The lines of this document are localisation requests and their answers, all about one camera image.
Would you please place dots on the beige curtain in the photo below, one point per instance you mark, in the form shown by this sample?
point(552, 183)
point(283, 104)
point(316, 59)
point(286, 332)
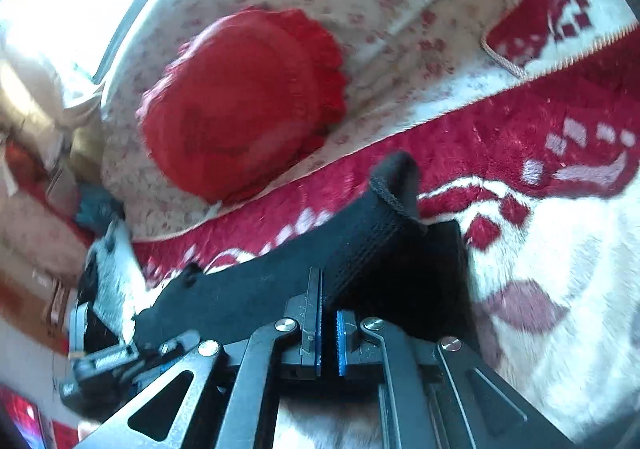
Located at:
point(59, 126)

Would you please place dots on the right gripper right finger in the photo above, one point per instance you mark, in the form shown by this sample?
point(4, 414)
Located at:
point(437, 394)

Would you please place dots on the teal bag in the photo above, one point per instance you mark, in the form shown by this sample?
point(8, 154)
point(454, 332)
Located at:
point(97, 208)

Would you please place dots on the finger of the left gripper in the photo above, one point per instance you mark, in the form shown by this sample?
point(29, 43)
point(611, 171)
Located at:
point(110, 375)

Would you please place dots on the grey fleece blanket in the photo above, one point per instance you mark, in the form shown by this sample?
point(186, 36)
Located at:
point(114, 280)

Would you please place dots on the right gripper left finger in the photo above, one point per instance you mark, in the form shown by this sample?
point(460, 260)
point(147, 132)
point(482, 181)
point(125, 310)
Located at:
point(217, 396)

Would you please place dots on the red white plush blanket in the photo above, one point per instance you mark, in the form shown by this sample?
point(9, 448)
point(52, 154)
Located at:
point(543, 180)

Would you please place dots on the red heart pillow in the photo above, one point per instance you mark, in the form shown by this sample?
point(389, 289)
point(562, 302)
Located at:
point(246, 99)

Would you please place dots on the black knit pants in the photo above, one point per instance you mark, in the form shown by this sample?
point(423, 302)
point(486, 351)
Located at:
point(376, 259)

